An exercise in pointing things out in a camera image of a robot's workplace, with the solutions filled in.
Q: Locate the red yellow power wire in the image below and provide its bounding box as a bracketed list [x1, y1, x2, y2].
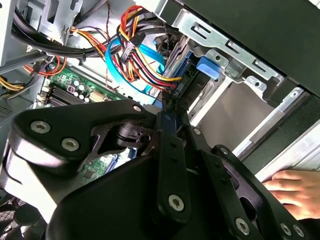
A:
[116, 4, 192, 113]

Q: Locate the person's right hand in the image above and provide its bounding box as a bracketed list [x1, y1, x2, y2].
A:
[262, 169, 320, 222]

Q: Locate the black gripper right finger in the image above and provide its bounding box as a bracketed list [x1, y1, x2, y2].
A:
[177, 109, 311, 240]

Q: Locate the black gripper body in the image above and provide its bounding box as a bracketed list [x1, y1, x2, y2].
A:
[46, 119, 233, 240]

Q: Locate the hard disk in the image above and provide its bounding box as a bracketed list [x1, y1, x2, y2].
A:
[159, 33, 222, 111]

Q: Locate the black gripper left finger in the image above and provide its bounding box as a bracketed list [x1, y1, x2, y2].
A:
[12, 99, 192, 224]

